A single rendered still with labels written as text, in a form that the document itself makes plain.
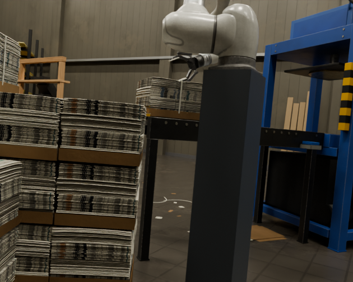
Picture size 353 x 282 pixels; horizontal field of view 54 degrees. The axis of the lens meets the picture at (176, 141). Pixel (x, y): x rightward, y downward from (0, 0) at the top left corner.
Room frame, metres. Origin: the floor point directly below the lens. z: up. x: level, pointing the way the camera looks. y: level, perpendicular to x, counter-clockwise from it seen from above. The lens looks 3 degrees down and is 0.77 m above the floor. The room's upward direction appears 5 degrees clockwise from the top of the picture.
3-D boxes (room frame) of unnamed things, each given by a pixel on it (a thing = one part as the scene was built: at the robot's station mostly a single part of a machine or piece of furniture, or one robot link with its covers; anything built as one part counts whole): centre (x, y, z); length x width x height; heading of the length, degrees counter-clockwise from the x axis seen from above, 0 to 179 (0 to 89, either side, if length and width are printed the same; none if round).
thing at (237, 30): (1.44, -0.21, 1.17); 0.18 x 0.16 x 0.22; 89
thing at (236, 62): (1.46, -0.23, 1.03); 0.22 x 0.18 x 0.06; 150
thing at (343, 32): (2.87, -1.24, 1.50); 0.94 x 0.68 x 0.10; 26
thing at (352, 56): (2.35, -1.17, 0.77); 0.09 x 0.09 x 1.55; 26
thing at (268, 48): (3.12, -0.78, 0.77); 0.09 x 0.09 x 1.55; 26
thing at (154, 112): (2.14, 0.16, 0.83); 0.29 x 0.16 x 0.04; 24
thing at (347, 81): (2.32, -1.11, 1.05); 0.05 x 0.05 x 0.45; 26
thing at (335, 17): (2.87, -1.24, 1.65); 0.60 x 0.45 x 0.20; 26
